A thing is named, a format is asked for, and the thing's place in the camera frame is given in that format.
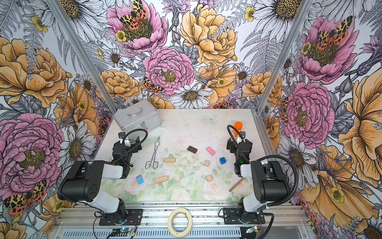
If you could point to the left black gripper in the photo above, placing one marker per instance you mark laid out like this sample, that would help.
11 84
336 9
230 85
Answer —
123 136

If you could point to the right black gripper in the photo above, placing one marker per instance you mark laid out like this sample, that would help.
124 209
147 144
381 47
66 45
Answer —
238 142

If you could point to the pink block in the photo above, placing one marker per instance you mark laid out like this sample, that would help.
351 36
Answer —
210 151

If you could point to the long natural wood block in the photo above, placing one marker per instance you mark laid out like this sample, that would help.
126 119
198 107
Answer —
161 179

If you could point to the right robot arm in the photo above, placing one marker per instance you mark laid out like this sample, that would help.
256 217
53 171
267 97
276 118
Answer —
268 181

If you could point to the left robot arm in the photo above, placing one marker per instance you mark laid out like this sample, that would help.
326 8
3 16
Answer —
83 180

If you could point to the blue cube block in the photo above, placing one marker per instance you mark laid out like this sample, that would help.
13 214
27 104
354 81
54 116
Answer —
222 161

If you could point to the light blue triangular block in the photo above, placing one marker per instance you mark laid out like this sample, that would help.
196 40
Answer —
139 179

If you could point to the dark brown block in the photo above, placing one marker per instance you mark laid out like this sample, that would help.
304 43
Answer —
192 149

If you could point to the orange plastic bottle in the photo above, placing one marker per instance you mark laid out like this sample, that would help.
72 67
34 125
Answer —
238 127

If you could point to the metal tongs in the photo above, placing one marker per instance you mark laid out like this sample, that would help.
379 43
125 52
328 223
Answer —
153 162

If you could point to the thin wood stick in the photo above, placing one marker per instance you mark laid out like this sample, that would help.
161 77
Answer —
236 184

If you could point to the silver metal case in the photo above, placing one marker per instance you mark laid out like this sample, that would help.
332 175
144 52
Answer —
140 115

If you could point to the green circuit board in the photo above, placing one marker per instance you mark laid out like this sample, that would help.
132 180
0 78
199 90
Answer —
253 229
122 232

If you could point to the right green circuit board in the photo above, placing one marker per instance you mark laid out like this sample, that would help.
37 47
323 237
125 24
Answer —
253 229

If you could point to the masking tape roll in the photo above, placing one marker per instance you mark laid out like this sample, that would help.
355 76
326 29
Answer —
183 228

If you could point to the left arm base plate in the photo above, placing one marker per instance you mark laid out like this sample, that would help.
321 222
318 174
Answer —
133 217

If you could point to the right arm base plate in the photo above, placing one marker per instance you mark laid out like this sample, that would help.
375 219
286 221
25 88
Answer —
232 216

